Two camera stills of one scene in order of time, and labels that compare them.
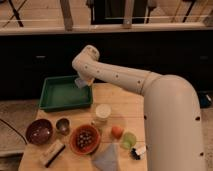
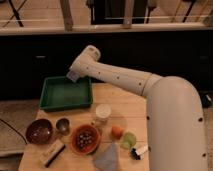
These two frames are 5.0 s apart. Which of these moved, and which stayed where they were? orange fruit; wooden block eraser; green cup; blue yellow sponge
Moved: blue yellow sponge
Stayed: green cup; wooden block eraser; orange fruit
